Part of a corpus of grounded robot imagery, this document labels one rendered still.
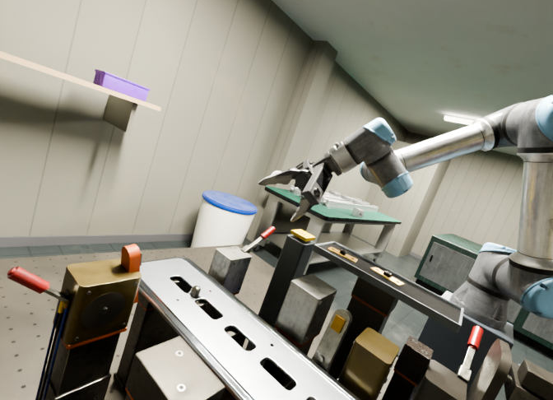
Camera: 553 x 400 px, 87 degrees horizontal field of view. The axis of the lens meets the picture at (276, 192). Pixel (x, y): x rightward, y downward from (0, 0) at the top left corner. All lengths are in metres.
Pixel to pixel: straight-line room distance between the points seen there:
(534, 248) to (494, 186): 6.72
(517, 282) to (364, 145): 0.53
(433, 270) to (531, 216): 4.52
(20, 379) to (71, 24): 2.27
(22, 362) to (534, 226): 1.28
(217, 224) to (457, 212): 5.96
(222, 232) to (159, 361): 2.36
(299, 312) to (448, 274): 4.78
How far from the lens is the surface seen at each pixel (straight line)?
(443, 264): 5.39
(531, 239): 0.96
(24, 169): 2.81
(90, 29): 2.77
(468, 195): 7.68
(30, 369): 0.99
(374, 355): 0.65
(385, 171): 0.75
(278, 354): 0.66
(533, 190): 0.94
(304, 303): 0.68
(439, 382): 0.70
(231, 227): 2.82
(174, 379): 0.51
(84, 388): 0.77
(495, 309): 1.11
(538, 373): 0.68
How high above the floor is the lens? 1.39
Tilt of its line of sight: 9 degrees down
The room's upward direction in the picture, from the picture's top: 19 degrees clockwise
